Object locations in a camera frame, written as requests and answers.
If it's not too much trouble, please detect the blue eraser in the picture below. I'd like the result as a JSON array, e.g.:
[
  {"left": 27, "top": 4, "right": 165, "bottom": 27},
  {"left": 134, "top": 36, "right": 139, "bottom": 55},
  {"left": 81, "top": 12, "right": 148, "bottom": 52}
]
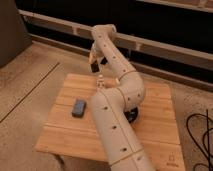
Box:
[{"left": 72, "top": 99, "right": 86, "bottom": 118}]

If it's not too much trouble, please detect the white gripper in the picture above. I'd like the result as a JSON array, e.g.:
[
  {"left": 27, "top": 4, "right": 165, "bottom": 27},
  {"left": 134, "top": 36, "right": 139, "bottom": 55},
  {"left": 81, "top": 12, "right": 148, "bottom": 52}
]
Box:
[{"left": 89, "top": 43, "right": 108, "bottom": 73}]

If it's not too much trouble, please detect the black cable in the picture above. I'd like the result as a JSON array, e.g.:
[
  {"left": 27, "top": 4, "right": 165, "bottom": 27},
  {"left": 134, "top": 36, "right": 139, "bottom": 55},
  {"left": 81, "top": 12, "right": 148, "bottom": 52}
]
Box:
[{"left": 185, "top": 109, "right": 213, "bottom": 171}]

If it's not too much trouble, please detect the white glue bottle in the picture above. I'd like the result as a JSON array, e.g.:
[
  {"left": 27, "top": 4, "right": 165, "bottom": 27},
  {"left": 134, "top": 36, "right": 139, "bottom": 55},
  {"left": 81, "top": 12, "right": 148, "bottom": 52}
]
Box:
[{"left": 97, "top": 75, "right": 105, "bottom": 89}]

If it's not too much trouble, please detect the white wall rail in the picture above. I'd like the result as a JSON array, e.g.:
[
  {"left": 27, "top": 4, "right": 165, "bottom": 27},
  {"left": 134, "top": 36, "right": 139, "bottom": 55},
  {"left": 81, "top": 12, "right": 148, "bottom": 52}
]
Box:
[{"left": 19, "top": 10, "right": 213, "bottom": 71}]

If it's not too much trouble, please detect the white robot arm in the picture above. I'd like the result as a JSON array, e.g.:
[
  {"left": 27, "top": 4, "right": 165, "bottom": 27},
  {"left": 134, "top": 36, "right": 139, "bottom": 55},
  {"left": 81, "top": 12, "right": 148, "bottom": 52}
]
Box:
[{"left": 90, "top": 24, "right": 156, "bottom": 171}]

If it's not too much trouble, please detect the black bowl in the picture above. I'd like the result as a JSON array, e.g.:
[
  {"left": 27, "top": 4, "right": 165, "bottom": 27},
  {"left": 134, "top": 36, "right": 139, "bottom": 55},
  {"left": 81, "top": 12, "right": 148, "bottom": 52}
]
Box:
[{"left": 125, "top": 108, "right": 138, "bottom": 123}]

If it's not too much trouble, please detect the wooden table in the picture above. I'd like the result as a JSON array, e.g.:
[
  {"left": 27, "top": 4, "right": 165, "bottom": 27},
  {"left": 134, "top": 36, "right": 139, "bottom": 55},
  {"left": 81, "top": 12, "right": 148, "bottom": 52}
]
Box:
[{"left": 36, "top": 74, "right": 185, "bottom": 171}]

